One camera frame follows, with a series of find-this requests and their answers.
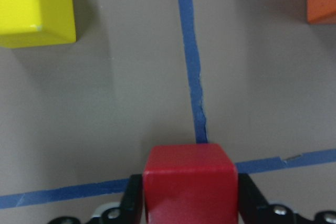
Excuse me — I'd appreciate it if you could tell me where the yellow wooden cube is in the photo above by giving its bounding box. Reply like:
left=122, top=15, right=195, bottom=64
left=1, top=0, right=76, bottom=49

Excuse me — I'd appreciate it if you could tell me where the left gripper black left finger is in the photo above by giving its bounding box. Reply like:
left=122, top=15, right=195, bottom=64
left=90, top=174, right=143, bottom=224

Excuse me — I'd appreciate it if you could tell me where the red wooden cube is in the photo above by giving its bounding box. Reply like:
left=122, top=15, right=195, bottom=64
left=143, top=144, right=238, bottom=223

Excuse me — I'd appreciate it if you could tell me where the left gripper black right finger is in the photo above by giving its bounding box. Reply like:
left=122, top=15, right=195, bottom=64
left=237, top=173, right=297, bottom=224

